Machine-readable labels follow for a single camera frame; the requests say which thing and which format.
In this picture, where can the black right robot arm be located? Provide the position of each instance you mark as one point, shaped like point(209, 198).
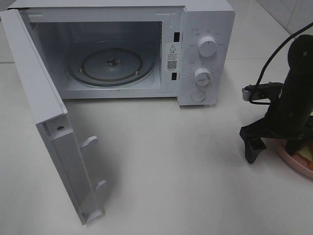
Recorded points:
point(300, 61)

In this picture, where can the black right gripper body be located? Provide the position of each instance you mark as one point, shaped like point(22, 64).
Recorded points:
point(288, 116)

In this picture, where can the pink round plate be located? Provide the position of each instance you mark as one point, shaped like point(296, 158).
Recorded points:
point(297, 162)

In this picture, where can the white microwave door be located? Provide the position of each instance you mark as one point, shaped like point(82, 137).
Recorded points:
point(51, 116)

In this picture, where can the lower white timer knob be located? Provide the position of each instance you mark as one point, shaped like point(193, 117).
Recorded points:
point(202, 77)

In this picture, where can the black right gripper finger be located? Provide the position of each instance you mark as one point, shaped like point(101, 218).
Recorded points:
point(253, 147)
point(293, 146)

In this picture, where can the white microwave oven body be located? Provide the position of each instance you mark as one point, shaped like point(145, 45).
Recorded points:
point(64, 24)

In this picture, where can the sandwich with lettuce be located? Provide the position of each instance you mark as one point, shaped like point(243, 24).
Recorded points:
point(307, 153)

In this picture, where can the upper white power knob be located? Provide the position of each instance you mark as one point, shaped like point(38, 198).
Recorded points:
point(207, 46)

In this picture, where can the warning label with QR code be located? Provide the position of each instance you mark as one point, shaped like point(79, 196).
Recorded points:
point(172, 55)

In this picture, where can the round door release button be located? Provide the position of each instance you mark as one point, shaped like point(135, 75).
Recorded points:
point(198, 96)

